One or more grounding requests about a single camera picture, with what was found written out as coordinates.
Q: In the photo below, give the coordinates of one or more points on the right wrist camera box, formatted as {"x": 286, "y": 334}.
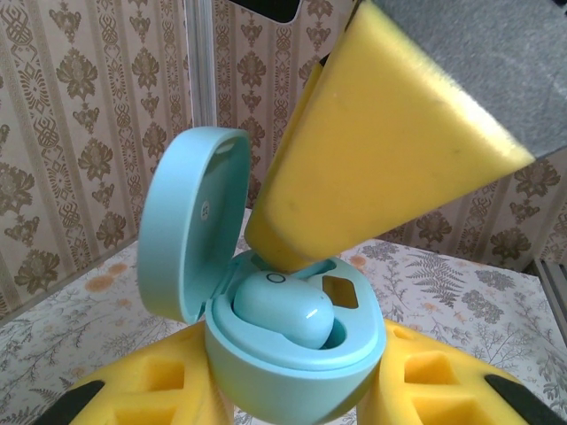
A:
{"x": 266, "y": 9}

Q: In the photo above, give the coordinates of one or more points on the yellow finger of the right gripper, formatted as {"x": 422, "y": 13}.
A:
{"x": 376, "y": 155}

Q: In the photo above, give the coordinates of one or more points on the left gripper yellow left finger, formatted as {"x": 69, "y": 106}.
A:
{"x": 186, "y": 350}

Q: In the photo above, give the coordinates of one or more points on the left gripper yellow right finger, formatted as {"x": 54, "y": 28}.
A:
{"x": 443, "y": 398}

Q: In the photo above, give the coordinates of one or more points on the aluminium frame profile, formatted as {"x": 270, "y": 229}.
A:
{"x": 553, "y": 283}
{"x": 203, "y": 66}

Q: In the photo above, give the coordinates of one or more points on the blue earbud charging case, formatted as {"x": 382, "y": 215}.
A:
{"x": 288, "y": 380}

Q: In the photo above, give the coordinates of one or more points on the blue earbud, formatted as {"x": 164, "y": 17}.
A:
{"x": 283, "y": 310}

